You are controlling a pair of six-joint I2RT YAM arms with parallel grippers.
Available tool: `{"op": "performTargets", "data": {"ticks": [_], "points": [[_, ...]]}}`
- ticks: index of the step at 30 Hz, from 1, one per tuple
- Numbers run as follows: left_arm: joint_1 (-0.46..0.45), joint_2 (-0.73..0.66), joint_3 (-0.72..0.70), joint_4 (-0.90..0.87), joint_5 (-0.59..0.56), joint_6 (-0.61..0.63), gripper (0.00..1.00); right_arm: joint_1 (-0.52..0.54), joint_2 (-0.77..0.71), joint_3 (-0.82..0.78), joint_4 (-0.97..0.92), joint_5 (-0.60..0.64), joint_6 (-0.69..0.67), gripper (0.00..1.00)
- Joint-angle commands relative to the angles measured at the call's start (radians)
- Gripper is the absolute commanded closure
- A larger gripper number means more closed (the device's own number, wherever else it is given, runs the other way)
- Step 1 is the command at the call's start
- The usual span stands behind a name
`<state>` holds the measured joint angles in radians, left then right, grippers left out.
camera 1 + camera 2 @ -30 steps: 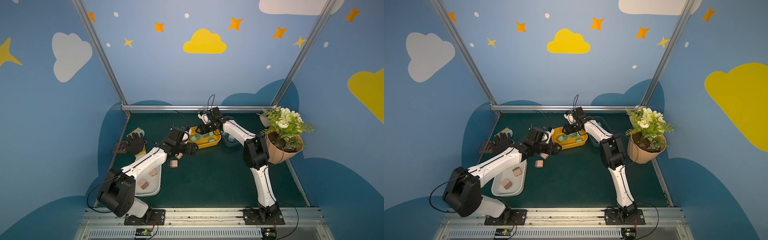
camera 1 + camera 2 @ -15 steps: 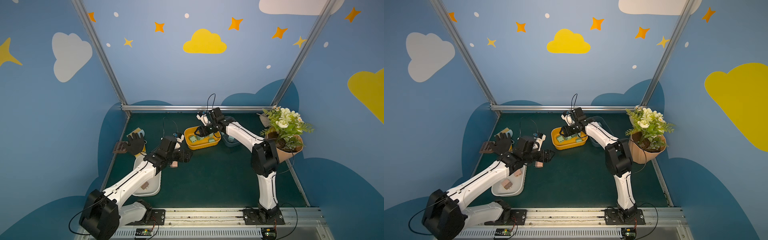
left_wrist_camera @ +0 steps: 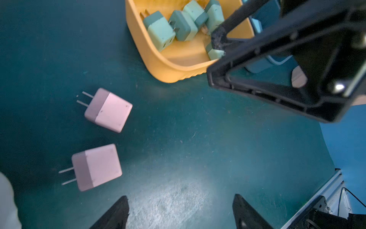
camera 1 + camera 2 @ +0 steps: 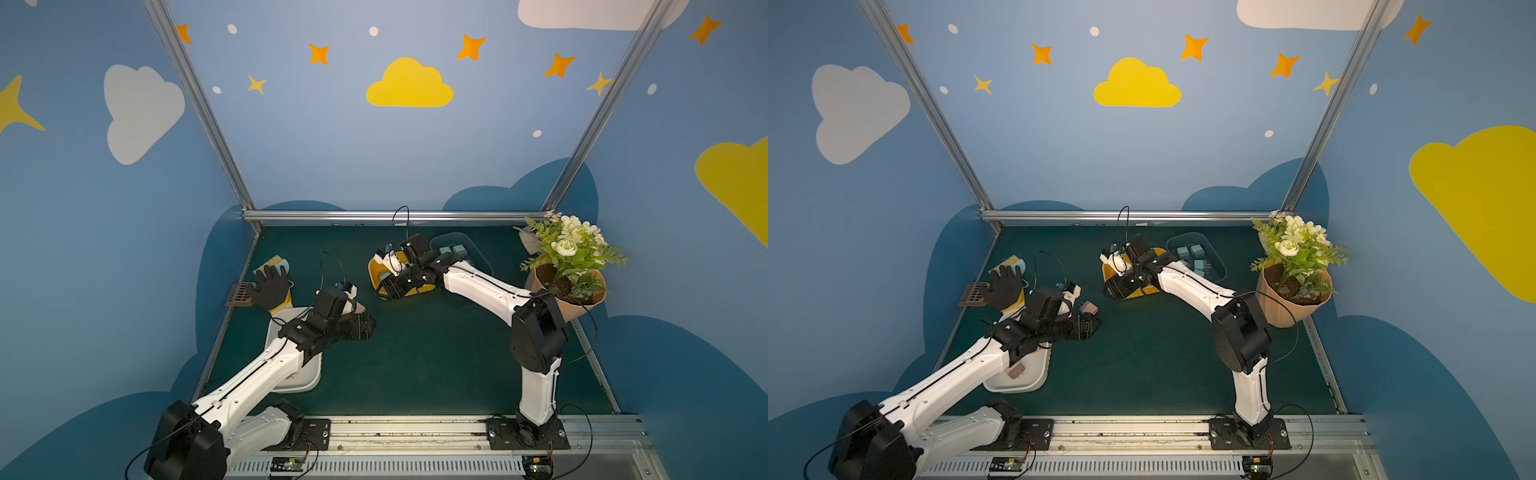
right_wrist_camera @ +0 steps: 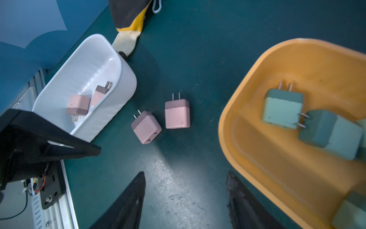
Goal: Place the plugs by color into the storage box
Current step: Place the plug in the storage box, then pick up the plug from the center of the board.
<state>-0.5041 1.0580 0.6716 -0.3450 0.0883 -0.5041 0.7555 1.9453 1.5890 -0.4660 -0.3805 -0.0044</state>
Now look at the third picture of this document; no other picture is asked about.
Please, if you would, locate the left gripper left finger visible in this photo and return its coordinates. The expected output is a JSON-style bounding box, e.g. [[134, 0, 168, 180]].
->
[[90, 196, 129, 229]]

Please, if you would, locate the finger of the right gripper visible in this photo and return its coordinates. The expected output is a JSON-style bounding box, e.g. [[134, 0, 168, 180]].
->
[[211, 0, 269, 51]]

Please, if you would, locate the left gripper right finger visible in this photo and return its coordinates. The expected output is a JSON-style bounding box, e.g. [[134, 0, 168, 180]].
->
[[233, 194, 273, 229]]

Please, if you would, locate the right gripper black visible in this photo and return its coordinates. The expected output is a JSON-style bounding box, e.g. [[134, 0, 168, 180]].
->
[[207, 1, 366, 123]]

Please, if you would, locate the green plug isolated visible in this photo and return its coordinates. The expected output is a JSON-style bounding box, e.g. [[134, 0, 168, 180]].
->
[[205, 43, 226, 60]]

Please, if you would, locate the green plug cluster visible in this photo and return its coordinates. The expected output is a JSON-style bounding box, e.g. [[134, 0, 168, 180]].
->
[[183, 1, 208, 29], [168, 10, 198, 42]]

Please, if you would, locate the pink plug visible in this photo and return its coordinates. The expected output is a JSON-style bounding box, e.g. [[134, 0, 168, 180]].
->
[[59, 144, 123, 191], [77, 88, 133, 133]]

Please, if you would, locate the blue storage box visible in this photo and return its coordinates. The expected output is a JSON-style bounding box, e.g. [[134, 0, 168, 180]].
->
[[242, 0, 294, 74]]

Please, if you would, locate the white storage tray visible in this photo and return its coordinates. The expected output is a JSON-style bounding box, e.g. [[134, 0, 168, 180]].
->
[[1, 173, 22, 229]]

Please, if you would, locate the aluminium frame rail front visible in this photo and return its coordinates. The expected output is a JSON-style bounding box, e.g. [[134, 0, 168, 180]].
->
[[282, 169, 353, 229]]

